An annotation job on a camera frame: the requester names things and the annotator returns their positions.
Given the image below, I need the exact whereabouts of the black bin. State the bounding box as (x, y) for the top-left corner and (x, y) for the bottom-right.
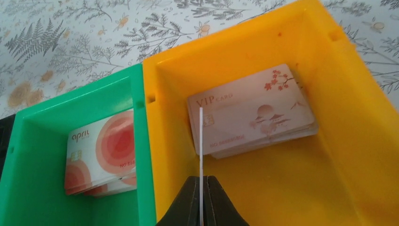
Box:
(0, 114), (16, 177)

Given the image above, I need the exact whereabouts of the floral table mat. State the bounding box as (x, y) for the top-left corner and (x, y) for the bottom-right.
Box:
(0, 0), (399, 119)

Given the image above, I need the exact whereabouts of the card in far orange bin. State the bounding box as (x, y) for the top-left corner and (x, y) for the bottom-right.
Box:
(187, 64), (319, 158)

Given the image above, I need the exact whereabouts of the far orange bin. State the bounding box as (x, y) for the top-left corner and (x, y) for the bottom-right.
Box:
(142, 0), (399, 226)

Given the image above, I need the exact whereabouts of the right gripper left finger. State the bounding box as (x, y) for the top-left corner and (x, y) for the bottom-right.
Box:
(156, 176), (200, 226)

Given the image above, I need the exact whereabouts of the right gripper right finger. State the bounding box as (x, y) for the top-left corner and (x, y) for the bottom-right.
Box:
(203, 176), (249, 226)

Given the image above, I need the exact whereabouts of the green bin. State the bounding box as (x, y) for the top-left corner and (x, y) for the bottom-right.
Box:
(0, 64), (156, 226)

